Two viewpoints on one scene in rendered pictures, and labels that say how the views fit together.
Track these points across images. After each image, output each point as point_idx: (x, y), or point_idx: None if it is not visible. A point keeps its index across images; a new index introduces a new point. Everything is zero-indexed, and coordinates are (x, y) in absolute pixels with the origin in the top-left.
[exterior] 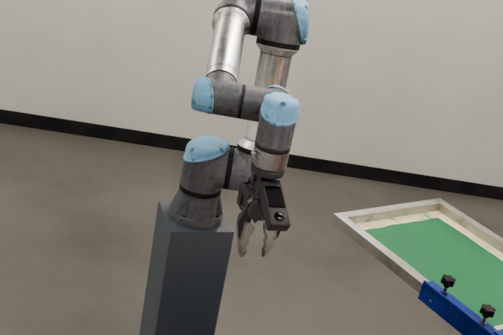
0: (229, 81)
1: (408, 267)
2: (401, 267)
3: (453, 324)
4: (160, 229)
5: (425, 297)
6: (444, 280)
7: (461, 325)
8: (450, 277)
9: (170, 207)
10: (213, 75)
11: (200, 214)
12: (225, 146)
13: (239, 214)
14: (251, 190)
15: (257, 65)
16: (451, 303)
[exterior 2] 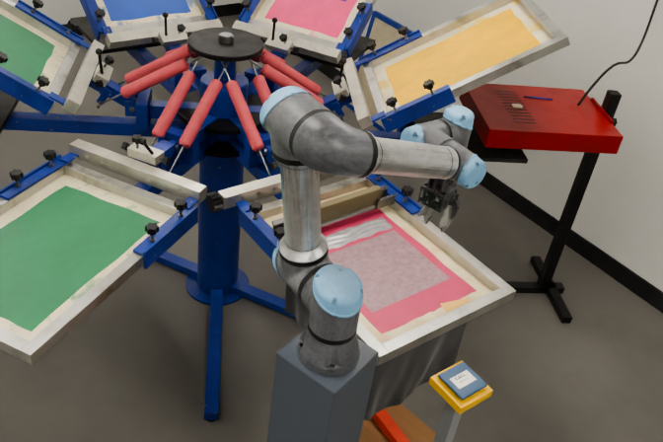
0: (457, 146)
1: (116, 270)
2: (120, 275)
3: (174, 242)
4: (349, 393)
5: (151, 259)
6: (156, 229)
7: (179, 234)
8: (150, 225)
9: (351, 364)
10: (462, 154)
11: None
12: (335, 264)
13: (457, 204)
14: (448, 188)
15: (312, 181)
16: (168, 232)
